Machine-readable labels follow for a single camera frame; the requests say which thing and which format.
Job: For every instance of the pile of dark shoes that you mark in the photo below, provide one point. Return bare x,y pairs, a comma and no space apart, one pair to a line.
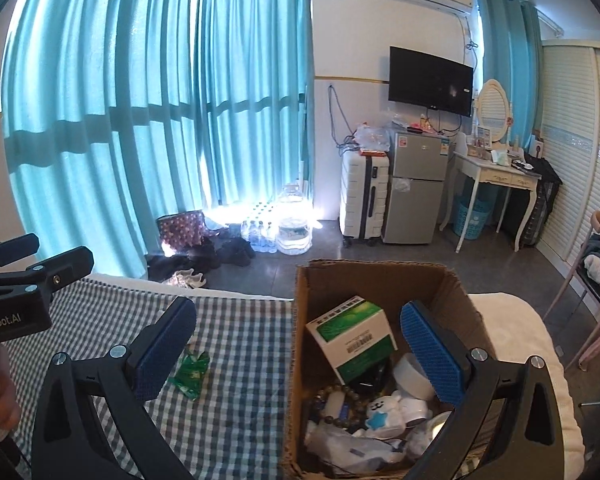
230,252

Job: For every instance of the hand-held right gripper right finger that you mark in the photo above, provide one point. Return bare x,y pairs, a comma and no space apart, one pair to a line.
432,355

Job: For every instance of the wide teal window curtain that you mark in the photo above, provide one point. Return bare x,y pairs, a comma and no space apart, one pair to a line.
105,110

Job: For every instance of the black wall television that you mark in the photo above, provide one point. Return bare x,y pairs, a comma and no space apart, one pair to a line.
429,80

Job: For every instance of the pack of water bottles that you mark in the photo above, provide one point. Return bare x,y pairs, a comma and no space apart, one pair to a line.
260,232

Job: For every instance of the floral print tissue pack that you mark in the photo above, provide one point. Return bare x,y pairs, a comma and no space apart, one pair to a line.
350,447

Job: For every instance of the white oval mirror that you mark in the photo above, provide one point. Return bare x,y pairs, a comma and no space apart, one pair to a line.
493,107

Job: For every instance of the green foil packet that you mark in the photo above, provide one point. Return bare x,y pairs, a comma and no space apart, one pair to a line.
192,372

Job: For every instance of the person's left hand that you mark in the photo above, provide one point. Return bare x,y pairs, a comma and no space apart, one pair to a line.
0,400

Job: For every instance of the white louvered wardrobe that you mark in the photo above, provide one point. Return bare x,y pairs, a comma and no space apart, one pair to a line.
579,135

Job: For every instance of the white dressing table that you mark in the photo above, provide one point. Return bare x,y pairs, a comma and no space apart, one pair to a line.
479,165

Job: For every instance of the checkered blanket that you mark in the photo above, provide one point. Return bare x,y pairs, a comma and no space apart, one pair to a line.
240,335

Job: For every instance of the brown cardboard box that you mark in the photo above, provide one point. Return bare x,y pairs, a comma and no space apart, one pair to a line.
369,280

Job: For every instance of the silver small fridge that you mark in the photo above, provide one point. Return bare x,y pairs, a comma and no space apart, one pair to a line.
414,195

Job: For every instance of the white sneakers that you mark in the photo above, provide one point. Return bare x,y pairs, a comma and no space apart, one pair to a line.
187,278

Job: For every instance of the wooden chair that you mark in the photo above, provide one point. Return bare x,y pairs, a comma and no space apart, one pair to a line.
597,294

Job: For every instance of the white suitcase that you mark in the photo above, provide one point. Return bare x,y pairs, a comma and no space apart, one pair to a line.
360,195

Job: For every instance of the narrow teal curtain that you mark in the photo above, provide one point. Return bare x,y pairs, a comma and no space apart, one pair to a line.
504,50

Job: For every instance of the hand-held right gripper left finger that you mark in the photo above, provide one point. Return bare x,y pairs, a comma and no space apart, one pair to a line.
165,345

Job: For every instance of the white round container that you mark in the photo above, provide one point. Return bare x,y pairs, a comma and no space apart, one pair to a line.
409,375

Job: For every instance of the clear plastic bag pile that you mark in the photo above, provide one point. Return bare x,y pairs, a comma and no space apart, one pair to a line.
372,137

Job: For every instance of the polka dot bag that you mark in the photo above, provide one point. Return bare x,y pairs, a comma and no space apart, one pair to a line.
180,230

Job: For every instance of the black hanging bag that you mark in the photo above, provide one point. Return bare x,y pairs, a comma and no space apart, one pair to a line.
544,200

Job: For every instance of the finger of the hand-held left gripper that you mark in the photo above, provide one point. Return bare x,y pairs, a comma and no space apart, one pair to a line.
10,252
65,265

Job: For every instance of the large clear water jug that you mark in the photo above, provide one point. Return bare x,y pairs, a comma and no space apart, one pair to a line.
294,225

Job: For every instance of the blue plastic basket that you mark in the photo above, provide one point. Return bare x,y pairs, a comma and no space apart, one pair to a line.
472,220

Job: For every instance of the green medicine box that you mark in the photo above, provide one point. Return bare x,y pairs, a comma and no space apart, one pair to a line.
360,355

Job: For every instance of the white plush toy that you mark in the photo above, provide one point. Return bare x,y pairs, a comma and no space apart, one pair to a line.
394,410

